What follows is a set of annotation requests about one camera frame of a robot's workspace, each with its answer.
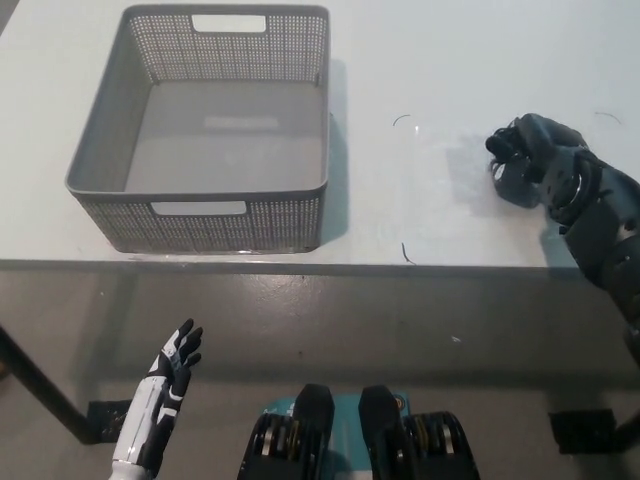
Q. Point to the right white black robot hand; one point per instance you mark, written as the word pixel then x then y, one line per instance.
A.
pixel 555 155

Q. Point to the grey perforated plastic basket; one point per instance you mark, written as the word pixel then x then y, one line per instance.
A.
pixel 210 225

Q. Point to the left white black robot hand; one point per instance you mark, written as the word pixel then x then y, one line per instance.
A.
pixel 150 415

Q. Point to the black metal table leg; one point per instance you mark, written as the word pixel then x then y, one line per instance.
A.
pixel 40 382

